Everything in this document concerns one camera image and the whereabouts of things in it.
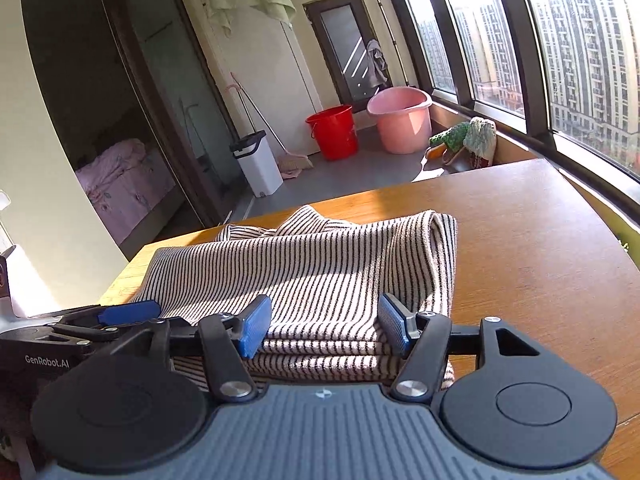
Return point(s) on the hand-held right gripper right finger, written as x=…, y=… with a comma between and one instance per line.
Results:
x=392, y=325

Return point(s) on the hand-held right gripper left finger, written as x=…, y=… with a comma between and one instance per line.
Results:
x=255, y=327

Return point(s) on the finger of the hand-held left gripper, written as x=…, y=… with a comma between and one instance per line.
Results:
x=130, y=312
x=90, y=336

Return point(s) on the striped garment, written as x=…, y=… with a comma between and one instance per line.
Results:
x=325, y=270

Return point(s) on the pink bed blanket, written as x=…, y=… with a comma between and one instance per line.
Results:
x=125, y=185

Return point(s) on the white bin with black lid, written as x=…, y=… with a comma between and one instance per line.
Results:
x=260, y=170

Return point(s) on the broom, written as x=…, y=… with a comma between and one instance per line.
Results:
x=295, y=162

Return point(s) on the pink bucket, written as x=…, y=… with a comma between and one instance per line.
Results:
x=400, y=130

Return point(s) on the green plush toy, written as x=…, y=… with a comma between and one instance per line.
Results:
x=450, y=137

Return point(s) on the red bucket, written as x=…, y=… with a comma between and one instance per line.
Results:
x=335, y=135

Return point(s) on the dark sliding glass door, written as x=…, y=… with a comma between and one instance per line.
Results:
x=160, y=110

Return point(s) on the pale green fuzzy cloth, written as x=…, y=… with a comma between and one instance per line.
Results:
x=480, y=135

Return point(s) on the white cabinet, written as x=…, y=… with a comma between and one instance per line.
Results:
x=270, y=85

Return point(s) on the grey hanging cloth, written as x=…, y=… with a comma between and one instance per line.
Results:
x=376, y=62

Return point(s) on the dark framed glass door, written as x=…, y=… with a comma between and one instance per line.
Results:
x=340, y=35

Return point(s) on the apartment buildings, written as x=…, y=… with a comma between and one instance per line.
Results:
x=590, y=60

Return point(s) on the dark window frame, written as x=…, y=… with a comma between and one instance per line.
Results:
x=539, y=90

